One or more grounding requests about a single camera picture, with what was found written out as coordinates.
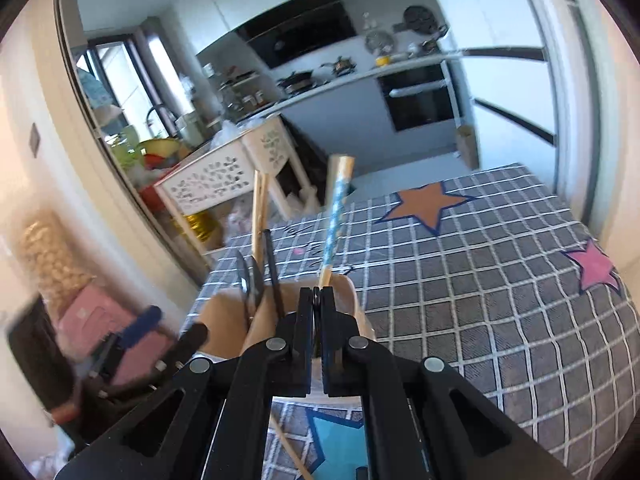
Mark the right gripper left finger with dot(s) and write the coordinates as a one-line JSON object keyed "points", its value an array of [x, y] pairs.
{"points": [[210, 420]]}

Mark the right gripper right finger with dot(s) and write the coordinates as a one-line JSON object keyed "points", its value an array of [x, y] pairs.
{"points": [[423, 419]]}

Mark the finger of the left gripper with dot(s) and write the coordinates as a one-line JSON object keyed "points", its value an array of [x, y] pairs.
{"points": [[144, 323], [190, 341]]}

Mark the black handled metal spoon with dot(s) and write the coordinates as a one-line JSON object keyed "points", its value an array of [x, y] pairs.
{"points": [[251, 284]]}

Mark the dotted end wooden chopstick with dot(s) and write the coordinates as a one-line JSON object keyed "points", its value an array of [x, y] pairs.
{"points": [[257, 214]]}

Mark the black plastic spoon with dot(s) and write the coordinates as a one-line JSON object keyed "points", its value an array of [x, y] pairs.
{"points": [[273, 273]]}

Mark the plain wooden chopstick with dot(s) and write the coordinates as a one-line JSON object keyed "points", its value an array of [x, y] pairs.
{"points": [[265, 196]]}

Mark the blue patterned wooden chopstick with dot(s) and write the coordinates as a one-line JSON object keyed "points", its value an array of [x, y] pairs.
{"points": [[343, 166]]}

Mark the kitchen counter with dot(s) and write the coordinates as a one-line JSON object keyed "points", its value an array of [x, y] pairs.
{"points": [[349, 116]]}

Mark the pink plastic box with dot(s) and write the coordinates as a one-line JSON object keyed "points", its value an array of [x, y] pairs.
{"points": [[92, 315]]}

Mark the blue star patch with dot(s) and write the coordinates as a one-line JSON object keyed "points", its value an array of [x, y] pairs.
{"points": [[340, 444]]}

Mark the black box on floor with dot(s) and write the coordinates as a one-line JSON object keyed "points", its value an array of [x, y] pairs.
{"points": [[33, 344]]}

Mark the bag of yellow balls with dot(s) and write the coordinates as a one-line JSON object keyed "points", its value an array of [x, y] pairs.
{"points": [[50, 260]]}

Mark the grey checkered tablecloth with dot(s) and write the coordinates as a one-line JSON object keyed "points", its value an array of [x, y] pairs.
{"points": [[495, 294]]}

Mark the beige floral cutout shelf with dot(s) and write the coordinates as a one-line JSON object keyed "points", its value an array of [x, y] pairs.
{"points": [[227, 172]]}

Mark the orange star patch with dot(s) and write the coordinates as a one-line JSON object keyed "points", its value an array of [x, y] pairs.
{"points": [[426, 205]]}

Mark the pink star patch right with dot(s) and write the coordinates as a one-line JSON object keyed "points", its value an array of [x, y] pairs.
{"points": [[595, 268]]}

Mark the black oven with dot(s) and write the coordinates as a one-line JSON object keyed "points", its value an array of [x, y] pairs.
{"points": [[420, 96]]}

